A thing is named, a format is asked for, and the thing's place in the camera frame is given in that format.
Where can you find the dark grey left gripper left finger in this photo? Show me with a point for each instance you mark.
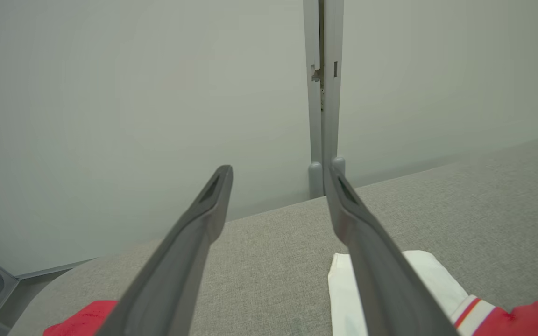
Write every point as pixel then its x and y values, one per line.
pixel 171 280

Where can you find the grey partition post with feet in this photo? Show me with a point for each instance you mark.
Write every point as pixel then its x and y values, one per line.
pixel 329 116

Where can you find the grey fabric sofa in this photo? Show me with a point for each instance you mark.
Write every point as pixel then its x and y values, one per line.
pixel 273 261

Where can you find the red garment with white band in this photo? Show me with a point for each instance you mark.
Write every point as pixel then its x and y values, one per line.
pixel 530 319

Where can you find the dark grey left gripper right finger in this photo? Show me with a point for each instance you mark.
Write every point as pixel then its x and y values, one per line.
pixel 385 289

